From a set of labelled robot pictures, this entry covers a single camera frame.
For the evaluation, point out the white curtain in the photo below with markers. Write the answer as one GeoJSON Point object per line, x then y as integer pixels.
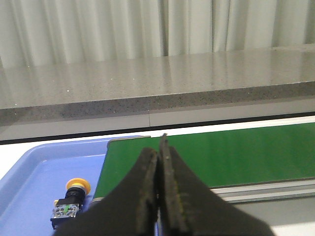
{"type": "Point", "coordinates": [44, 32]}

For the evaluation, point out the grey stone counter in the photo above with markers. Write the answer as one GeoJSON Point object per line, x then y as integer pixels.
{"type": "Point", "coordinates": [113, 95]}

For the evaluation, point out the aluminium conveyor frame rail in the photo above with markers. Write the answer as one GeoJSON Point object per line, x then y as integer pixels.
{"type": "Point", "coordinates": [258, 192]}

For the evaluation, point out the green conveyor belt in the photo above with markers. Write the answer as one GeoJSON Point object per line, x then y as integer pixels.
{"type": "Point", "coordinates": [249, 156]}

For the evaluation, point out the blue plastic tray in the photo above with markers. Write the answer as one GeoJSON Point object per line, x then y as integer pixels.
{"type": "Point", "coordinates": [29, 189]}

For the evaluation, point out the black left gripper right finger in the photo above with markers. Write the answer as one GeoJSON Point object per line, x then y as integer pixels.
{"type": "Point", "coordinates": [189, 208]}

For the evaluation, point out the yellow mushroom push button switch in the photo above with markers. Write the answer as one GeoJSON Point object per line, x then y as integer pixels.
{"type": "Point", "coordinates": [72, 204]}

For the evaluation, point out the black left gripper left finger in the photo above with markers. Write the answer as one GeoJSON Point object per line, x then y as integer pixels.
{"type": "Point", "coordinates": [130, 209]}

